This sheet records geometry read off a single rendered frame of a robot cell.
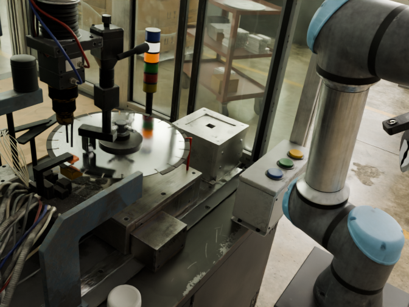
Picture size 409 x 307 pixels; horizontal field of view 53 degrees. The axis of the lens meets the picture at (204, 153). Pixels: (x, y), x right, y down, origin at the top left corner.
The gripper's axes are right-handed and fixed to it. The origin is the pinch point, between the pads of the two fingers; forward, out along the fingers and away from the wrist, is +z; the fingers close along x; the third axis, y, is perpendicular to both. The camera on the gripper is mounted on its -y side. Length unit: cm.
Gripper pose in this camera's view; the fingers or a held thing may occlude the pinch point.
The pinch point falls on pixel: (401, 167)
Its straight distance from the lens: 130.6
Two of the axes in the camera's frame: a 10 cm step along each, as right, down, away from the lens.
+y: 9.9, 0.6, 1.3
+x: -0.8, -5.2, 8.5
